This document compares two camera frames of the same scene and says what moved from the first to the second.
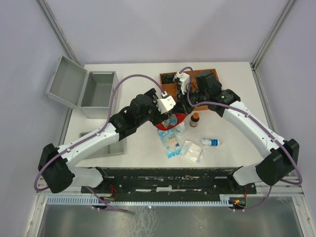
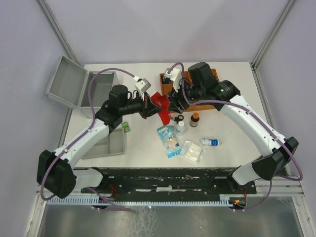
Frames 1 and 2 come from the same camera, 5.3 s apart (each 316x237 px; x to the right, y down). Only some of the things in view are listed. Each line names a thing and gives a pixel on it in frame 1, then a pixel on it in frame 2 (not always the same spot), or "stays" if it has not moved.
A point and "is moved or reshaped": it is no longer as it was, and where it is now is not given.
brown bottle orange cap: x=194 y=118 stays
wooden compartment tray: x=169 y=86 stays
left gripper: x=158 y=117 -> x=148 y=108
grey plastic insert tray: x=118 y=147 stays
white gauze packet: x=191 y=152 stays
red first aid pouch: x=180 y=117 is moved or reshaped
